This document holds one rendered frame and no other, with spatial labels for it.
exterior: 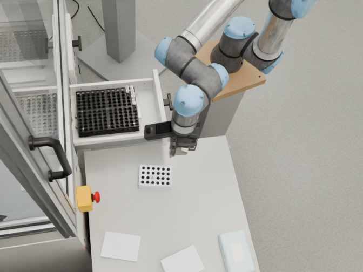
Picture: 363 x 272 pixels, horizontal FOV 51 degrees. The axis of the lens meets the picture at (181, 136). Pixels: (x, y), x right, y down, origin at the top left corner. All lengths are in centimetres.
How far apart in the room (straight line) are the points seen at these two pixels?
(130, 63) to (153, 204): 140
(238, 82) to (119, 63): 115
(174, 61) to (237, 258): 72
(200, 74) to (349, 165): 178
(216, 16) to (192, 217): 73
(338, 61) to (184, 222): 204
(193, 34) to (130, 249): 76
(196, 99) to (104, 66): 170
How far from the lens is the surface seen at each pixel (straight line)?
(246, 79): 173
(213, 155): 155
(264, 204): 236
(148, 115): 151
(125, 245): 140
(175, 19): 299
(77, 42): 163
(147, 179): 144
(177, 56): 108
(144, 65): 265
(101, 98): 148
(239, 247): 141
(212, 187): 150
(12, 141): 61
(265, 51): 150
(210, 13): 114
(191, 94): 99
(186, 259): 136
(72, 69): 154
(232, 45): 160
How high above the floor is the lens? 215
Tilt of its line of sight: 63 degrees down
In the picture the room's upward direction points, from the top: 13 degrees clockwise
